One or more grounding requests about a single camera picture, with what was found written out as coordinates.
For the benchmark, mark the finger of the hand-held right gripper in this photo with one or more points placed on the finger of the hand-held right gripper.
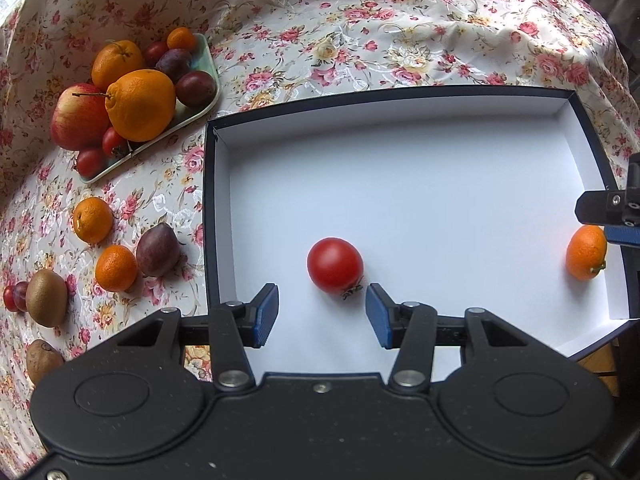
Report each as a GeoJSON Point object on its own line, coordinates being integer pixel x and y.
{"type": "Point", "coordinates": [607, 207]}
{"type": "Point", "coordinates": [625, 236]}

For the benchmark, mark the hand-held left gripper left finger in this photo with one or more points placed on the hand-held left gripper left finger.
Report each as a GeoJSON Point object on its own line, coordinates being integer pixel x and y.
{"type": "Point", "coordinates": [264, 315]}

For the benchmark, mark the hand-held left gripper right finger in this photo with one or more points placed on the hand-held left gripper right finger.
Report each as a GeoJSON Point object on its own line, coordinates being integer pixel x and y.
{"type": "Point", "coordinates": [379, 317]}

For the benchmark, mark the small mandarin with green stem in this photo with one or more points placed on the small mandarin with green stem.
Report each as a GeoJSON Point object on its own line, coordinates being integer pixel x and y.
{"type": "Point", "coordinates": [585, 252]}

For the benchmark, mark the large red tomato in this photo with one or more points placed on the large red tomato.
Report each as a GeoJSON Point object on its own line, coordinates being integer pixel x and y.
{"type": "Point", "coordinates": [335, 265]}

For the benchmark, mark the white cardboard box dark rim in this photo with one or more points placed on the white cardboard box dark rim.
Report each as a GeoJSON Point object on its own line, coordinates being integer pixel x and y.
{"type": "Point", "coordinates": [425, 185]}

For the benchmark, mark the brown kiwi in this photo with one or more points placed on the brown kiwi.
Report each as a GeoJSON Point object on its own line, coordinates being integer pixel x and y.
{"type": "Point", "coordinates": [42, 362]}
{"type": "Point", "coordinates": [46, 297]}

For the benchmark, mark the pointed purple plum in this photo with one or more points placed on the pointed purple plum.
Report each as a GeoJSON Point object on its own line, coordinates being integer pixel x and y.
{"type": "Point", "coordinates": [157, 251]}

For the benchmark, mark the light green tray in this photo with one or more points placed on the light green tray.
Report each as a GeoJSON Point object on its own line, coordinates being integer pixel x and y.
{"type": "Point", "coordinates": [197, 110]}

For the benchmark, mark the small red tomato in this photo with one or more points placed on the small red tomato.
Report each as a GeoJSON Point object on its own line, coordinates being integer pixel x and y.
{"type": "Point", "coordinates": [91, 161]}
{"type": "Point", "coordinates": [114, 142]}

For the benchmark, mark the large orange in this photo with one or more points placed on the large orange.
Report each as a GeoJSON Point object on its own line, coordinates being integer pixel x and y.
{"type": "Point", "coordinates": [141, 105]}

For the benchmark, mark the red apple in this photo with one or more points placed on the red apple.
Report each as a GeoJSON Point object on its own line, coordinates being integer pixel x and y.
{"type": "Point", "coordinates": [77, 117]}

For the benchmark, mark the floral tablecloth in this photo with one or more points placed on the floral tablecloth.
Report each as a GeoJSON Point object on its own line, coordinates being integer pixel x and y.
{"type": "Point", "coordinates": [375, 30]}

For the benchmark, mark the orange with stem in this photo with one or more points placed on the orange with stem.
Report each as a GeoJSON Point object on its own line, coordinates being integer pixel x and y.
{"type": "Point", "coordinates": [116, 62]}

